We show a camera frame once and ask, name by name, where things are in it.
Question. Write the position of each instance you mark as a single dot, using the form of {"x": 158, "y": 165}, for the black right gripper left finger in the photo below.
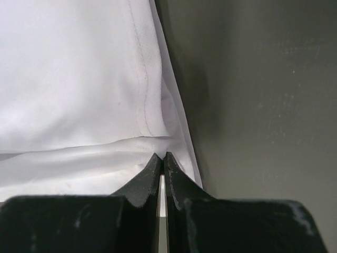
{"x": 125, "y": 221}

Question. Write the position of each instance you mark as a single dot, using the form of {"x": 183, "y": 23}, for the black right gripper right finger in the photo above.
{"x": 199, "y": 222}

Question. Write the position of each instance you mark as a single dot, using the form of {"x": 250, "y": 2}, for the white t shirt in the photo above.
{"x": 88, "y": 95}

